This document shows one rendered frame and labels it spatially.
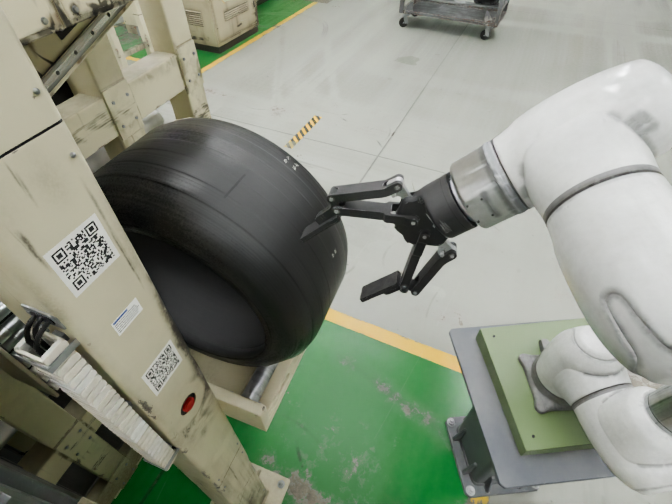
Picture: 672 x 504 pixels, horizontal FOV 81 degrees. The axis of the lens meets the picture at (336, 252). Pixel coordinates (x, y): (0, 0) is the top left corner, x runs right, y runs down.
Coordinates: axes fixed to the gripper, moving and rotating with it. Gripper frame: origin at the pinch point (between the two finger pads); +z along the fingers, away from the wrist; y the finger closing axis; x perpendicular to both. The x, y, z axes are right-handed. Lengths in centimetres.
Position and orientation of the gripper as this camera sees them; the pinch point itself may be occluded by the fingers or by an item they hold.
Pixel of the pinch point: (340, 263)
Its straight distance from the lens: 58.5
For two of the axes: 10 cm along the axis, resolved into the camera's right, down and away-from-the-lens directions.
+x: 2.1, -6.2, 7.5
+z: -7.4, 4.0, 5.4
